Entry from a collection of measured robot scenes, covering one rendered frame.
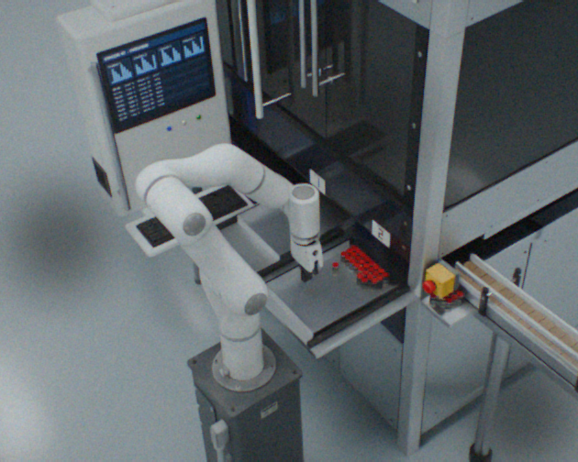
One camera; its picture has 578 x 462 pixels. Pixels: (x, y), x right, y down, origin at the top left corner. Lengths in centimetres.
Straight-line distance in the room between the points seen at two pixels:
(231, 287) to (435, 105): 71
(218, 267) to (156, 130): 102
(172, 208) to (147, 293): 213
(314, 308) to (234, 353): 37
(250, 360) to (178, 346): 135
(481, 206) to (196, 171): 102
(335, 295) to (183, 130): 87
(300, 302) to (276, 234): 34
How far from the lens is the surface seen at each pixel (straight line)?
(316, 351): 260
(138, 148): 309
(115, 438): 358
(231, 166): 202
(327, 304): 272
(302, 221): 230
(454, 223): 263
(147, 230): 312
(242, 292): 222
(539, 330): 261
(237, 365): 250
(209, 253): 213
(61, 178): 483
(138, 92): 298
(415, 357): 297
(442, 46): 219
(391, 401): 329
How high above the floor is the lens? 288
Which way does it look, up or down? 42 degrees down
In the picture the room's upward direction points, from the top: 3 degrees counter-clockwise
